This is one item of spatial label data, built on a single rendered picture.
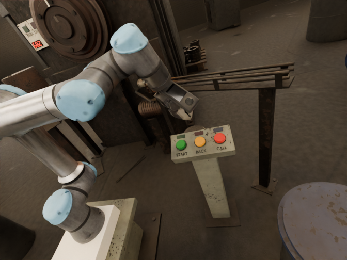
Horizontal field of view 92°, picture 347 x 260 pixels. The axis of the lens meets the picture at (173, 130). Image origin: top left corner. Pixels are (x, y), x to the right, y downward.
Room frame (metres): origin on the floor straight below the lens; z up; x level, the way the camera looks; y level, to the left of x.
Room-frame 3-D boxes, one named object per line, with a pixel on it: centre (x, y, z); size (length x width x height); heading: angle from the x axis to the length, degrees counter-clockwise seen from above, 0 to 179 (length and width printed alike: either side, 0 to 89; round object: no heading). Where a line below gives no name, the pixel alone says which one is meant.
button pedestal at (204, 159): (0.47, -0.08, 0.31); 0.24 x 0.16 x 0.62; 72
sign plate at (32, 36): (1.59, 0.63, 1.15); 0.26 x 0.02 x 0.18; 72
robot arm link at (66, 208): (0.48, 0.53, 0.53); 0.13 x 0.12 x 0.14; 165
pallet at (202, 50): (3.19, -0.46, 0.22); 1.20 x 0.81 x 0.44; 70
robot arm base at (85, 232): (0.48, 0.53, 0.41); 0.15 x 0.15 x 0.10
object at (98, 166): (1.28, 0.91, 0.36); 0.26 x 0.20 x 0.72; 107
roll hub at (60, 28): (1.29, 0.37, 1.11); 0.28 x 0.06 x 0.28; 72
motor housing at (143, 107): (1.15, 0.07, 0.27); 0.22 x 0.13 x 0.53; 72
